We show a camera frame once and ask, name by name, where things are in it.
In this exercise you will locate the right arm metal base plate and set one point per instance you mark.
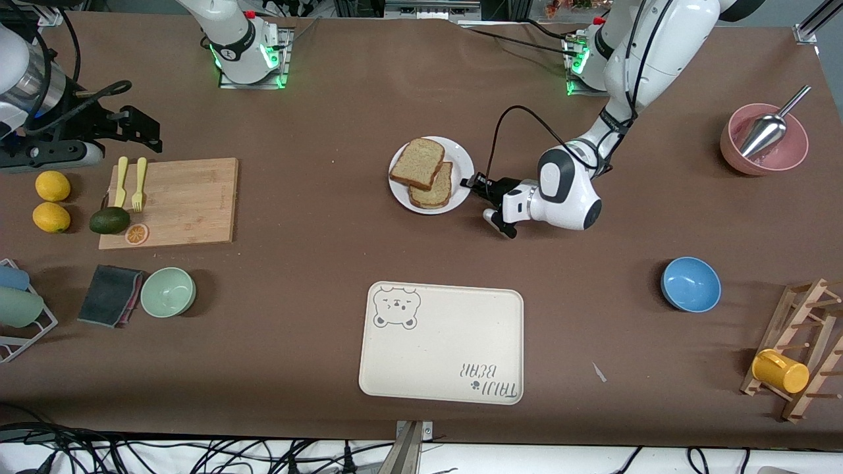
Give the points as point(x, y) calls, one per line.
point(285, 59)

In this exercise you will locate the grey metal box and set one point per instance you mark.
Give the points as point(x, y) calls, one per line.
point(428, 10)

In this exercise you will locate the shiny metal scoop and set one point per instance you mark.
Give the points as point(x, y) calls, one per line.
point(761, 135)

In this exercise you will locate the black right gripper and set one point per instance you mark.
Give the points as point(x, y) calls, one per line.
point(108, 124)

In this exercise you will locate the cream tray with bear print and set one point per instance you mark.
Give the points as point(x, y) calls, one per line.
point(441, 355)

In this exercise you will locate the small white paper scrap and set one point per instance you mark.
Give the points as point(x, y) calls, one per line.
point(598, 372)

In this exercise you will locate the dark green avocado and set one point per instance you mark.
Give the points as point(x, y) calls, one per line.
point(109, 220)

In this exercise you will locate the yellow mug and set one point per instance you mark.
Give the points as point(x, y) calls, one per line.
point(780, 372)

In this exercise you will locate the bread slice with rounded crust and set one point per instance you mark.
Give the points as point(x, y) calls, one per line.
point(438, 191)

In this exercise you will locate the yellow lemon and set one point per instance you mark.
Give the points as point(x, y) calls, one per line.
point(51, 218)
point(53, 185)

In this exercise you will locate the pale green cup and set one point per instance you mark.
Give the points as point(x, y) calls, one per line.
point(20, 307)

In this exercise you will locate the pale green bowl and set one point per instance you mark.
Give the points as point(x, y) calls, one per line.
point(168, 292)

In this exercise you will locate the orange slice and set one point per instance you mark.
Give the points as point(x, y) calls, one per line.
point(137, 234)

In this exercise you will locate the wooden cutting board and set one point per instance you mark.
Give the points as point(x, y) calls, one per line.
point(178, 197)

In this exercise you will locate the yellow plastic fork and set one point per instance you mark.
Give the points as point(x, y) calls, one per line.
point(139, 178)

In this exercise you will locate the pink bowl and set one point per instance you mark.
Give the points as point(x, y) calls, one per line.
point(790, 151)

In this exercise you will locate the light blue cup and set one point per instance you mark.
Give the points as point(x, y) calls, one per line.
point(13, 278)

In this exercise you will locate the wooden mug rack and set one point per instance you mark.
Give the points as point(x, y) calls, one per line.
point(800, 309)

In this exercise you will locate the aluminium frame profile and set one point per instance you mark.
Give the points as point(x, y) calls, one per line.
point(813, 23)

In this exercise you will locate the dark grey folded cloth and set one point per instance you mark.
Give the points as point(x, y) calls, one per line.
point(108, 296)

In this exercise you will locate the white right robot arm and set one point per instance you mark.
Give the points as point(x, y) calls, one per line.
point(237, 46)

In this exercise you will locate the yellow plastic knife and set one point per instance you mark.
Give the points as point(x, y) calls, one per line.
point(121, 178)

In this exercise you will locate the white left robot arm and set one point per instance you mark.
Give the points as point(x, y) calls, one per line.
point(579, 210)

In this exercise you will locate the square bread slice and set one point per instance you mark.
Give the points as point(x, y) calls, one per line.
point(416, 163)

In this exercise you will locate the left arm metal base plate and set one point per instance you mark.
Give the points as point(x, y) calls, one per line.
point(579, 92)

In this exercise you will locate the blue bowl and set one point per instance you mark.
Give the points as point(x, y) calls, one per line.
point(691, 284)

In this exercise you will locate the white round plate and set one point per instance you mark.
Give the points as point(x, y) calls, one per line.
point(461, 158)

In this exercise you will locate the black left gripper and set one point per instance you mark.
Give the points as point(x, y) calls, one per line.
point(495, 186)

